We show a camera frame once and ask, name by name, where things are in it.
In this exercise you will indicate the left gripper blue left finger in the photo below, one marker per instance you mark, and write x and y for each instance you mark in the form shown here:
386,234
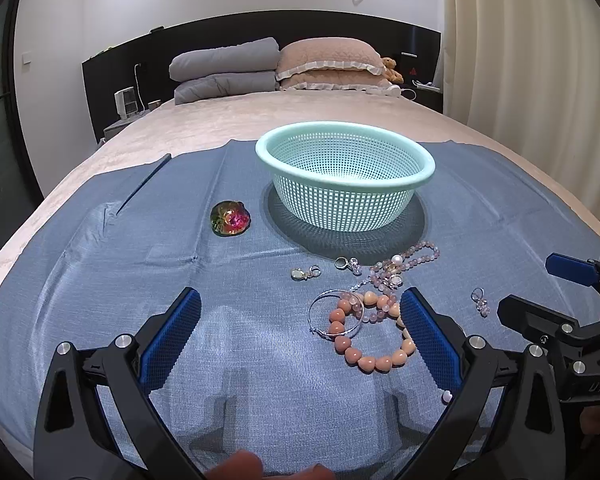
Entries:
72,438

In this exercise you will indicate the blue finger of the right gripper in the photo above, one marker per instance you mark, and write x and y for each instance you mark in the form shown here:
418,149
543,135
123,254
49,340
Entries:
549,332
582,272

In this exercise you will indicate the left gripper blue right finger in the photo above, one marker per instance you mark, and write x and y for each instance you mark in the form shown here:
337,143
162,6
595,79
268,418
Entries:
526,439

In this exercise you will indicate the crystal drop earring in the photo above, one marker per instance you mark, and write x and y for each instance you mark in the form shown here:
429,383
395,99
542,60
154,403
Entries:
478,297

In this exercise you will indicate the silver hoop earring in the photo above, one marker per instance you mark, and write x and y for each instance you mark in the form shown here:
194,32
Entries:
351,264

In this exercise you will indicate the silver bangle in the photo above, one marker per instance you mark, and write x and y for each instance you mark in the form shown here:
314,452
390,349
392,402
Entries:
345,318

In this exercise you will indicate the oval stone earring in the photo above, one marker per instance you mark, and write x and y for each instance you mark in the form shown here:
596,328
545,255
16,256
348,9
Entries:
298,274

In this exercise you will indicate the right hand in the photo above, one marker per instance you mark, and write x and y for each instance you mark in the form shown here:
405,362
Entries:
590,420

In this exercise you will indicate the left hand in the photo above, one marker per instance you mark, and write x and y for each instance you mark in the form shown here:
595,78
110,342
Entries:
244,465

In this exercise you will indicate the cream curtain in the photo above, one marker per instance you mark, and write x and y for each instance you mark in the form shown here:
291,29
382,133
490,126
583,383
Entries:
527,74

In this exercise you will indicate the white power strip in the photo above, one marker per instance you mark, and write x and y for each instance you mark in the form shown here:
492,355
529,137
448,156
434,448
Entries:
426,86

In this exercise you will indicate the blue grey cloth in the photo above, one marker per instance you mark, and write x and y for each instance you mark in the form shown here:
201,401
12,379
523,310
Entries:
252,376

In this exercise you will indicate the mint green plastic basket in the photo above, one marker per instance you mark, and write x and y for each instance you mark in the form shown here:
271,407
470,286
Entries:
342,176

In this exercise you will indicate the white round device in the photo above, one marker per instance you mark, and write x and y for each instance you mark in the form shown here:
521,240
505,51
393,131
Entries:
396,91

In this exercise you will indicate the iridescent gem brooch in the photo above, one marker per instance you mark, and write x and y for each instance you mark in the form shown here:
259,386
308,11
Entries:
229,218

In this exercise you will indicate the brown teddy bear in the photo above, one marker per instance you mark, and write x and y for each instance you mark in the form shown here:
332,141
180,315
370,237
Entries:
391,74

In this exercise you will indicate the lower pink ruffled pillow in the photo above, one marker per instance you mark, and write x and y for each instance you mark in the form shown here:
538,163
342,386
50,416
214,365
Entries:
358,80

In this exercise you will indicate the left nightstand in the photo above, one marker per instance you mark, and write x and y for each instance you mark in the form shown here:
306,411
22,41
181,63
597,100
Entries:
112,130

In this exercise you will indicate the white small heater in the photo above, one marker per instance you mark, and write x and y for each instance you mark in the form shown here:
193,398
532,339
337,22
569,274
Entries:
126,102

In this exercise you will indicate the lower grey folded quilt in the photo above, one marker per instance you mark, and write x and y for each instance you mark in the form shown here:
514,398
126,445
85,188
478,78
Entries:
225,84

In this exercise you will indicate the grey folded quilt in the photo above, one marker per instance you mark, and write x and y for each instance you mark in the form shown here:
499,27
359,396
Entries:
225,84
254,56

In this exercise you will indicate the black headboard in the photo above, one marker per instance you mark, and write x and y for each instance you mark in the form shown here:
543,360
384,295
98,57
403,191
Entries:
145,60

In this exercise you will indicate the upper grey folded quilt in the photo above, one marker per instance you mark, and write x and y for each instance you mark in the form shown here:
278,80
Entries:
254,56

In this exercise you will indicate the white wall switch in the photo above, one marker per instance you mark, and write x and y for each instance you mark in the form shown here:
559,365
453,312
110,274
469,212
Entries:
26,58

